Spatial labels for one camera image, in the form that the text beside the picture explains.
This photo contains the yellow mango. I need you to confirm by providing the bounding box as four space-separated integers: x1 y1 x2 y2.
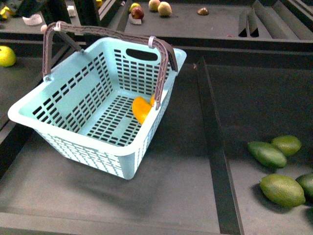
132 96 152 124

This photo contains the light blue plastic basket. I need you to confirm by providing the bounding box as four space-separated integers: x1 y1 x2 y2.
7 37 187 181

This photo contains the yellow lemon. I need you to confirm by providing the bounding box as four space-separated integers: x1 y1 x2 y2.
150 95 155 106

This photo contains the black avocado bin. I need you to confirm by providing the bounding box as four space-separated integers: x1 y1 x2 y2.
196 58 313 235

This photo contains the green avocado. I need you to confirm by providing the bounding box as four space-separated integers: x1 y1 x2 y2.
247 141 287 169

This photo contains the green lime centre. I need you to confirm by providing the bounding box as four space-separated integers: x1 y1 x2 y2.
271 135 302 157

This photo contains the green lime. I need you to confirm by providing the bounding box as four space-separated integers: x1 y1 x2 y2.
271 135 302 157
259 174 306 208

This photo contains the green lime front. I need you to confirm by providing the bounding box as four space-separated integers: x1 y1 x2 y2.
259 174 306 208

